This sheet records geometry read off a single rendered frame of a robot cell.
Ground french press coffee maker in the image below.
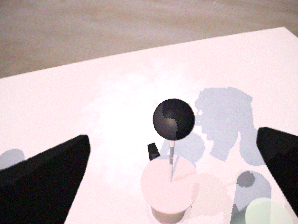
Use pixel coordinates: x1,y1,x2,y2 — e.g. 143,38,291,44
141,98,200,224

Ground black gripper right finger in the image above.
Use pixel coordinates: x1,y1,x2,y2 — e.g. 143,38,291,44
256,127,298,218

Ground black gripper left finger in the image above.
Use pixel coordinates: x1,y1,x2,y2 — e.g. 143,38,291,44
0,134,92,224

